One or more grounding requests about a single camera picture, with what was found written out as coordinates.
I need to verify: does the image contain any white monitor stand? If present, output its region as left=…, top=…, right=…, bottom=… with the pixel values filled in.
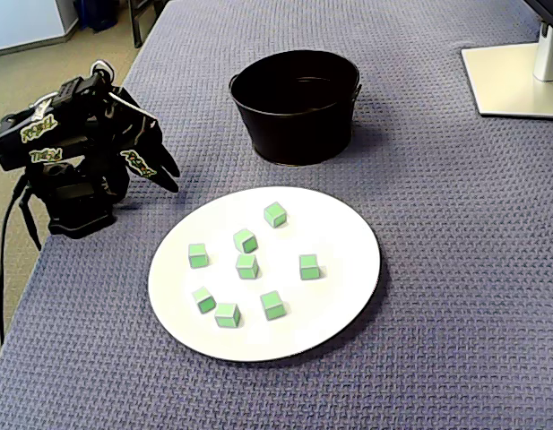
left=460, top=0, right=553, bottom=120

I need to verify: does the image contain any blue woven table cloth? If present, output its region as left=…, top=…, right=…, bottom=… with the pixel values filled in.
left=0, top=0, right=553, bottom=430

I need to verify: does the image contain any dark chair frame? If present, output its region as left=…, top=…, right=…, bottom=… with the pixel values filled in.
left=126, top=0, right=169, bottom=49

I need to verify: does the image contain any black robot data cable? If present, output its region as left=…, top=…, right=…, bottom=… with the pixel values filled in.
left=18, top=192, right=43, bottom=251

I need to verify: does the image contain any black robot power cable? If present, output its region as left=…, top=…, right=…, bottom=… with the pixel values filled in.
left=0, top=176, right=29, bottom=347

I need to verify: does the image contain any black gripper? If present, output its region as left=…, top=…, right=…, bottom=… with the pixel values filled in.
left=103, top=89, right=182, bottom=194

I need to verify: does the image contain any black metal bucket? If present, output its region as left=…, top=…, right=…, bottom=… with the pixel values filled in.
left=229, top=48, right=363, bottom=168

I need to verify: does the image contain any white round plate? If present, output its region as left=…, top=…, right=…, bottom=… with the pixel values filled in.
left=147, top=185, right=383, bottom=363

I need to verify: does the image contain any green cube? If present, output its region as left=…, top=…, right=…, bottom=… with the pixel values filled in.
left=191, top=287, right=216, bottom=315
left=259, top=290, right=287, bottom=322
left=298, top=254, right=323, bottom=281
left=232, top=228, right=260, bottom=254
left=187, top=243, right=210, bottom=270
left=213, top=302, right=242, bottom=329
left=235, top=254, right=261, bottom=280
left=263, top=202, right=289, bottom=229

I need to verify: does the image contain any blue bin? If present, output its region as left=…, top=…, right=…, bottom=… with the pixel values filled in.
left=73, top=0, right=120, bottom=33

